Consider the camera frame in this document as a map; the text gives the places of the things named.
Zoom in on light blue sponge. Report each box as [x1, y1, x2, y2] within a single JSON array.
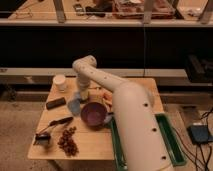
[[67, 92, 81, 116]]

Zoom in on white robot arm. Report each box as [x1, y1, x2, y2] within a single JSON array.
[[72, 55, 174, 171]]

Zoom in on yellow toy food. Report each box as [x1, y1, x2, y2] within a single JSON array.
[[89, 89, 103, 103]]

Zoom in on orange toy fruit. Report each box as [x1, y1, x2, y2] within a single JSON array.
[[103, 92, 112, 107]]

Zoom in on purple bowl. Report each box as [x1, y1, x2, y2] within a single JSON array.
[[80, 102, 107, 127]]

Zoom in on white paper cup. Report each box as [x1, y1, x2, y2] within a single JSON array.
[[53, 74, 67, 92]]

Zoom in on dark rectangular block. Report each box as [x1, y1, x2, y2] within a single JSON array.
[[46, 97, 66, 110]]

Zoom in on wooden table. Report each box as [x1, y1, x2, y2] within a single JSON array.
[[27, 77, 165, 161]]

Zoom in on bunch of brown grapes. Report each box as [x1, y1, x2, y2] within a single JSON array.
[[58, 127, 79, 156]]

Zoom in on black device on shelf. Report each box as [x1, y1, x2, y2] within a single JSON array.
[[73, 4, 85, 16]]

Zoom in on red tray on shelf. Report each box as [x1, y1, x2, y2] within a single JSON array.
[[113, 0, 175, 19]]

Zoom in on green plastic bin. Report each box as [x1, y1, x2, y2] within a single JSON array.
[[108, 113, 186, 171]]

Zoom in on black power box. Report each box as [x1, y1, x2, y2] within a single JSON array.
[[187, 125, 213, 144]]

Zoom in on black handled brush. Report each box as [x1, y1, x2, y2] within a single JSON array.
[[34, 117, 73, 145]]

